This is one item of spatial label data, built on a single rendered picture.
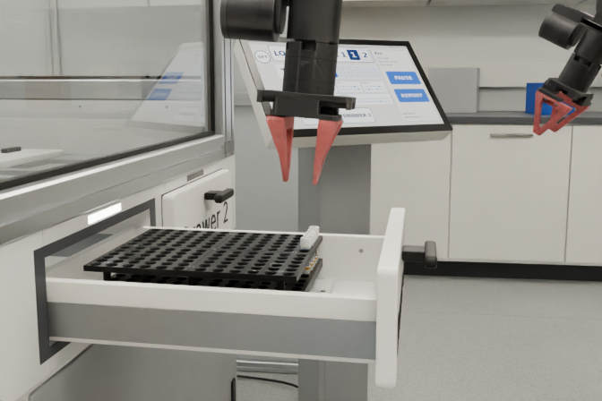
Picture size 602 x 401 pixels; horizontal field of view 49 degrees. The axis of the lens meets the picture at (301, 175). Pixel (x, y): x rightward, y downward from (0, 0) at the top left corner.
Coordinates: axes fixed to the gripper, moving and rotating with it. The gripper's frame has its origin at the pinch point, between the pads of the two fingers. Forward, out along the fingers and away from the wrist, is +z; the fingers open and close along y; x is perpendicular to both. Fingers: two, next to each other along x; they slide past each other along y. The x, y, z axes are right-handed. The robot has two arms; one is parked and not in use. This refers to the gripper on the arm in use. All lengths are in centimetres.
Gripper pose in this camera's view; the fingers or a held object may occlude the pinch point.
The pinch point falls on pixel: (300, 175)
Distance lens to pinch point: 74.5
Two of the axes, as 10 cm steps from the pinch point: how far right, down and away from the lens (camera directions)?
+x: -1.6, 1.2, -9.8
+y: -9.8, -1.0, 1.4
